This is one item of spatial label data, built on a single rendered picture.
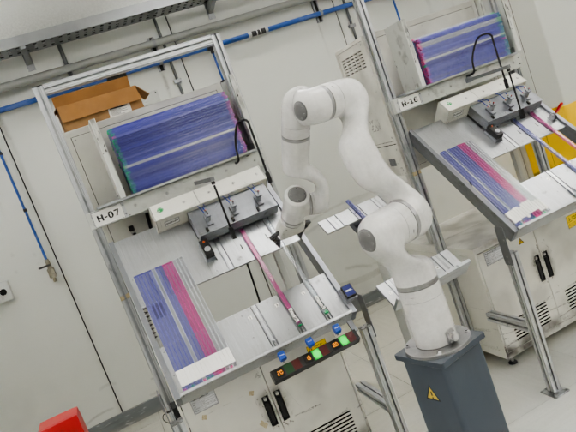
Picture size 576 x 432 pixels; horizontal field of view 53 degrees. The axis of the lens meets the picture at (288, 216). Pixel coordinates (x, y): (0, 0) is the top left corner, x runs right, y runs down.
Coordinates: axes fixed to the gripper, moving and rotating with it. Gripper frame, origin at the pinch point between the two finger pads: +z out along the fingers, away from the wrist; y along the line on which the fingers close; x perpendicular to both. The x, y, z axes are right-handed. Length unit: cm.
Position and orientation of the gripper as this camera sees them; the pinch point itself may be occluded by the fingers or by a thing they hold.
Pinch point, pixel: (288, 238)
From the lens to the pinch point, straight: 214.9
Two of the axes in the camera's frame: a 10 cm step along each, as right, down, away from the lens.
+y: -8.8, 3.7, -3.0
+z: -0.9, 4.9, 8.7
